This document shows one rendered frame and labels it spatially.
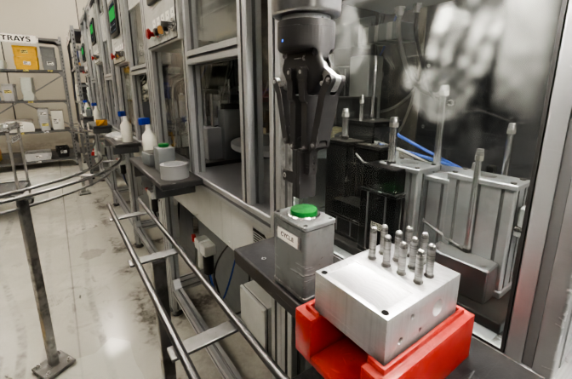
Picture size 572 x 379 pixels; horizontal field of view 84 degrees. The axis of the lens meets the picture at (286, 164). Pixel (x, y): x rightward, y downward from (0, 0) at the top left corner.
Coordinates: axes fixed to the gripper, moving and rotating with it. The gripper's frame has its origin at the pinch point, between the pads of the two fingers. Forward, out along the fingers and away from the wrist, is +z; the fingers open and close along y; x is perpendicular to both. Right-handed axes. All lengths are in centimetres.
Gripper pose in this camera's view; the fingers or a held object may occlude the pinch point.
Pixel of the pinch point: (304, 173)
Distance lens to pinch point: 46.2
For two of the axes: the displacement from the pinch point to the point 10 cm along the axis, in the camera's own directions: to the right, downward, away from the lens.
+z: 0.0, 9.7, 2.2
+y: -5.8, -1.8, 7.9
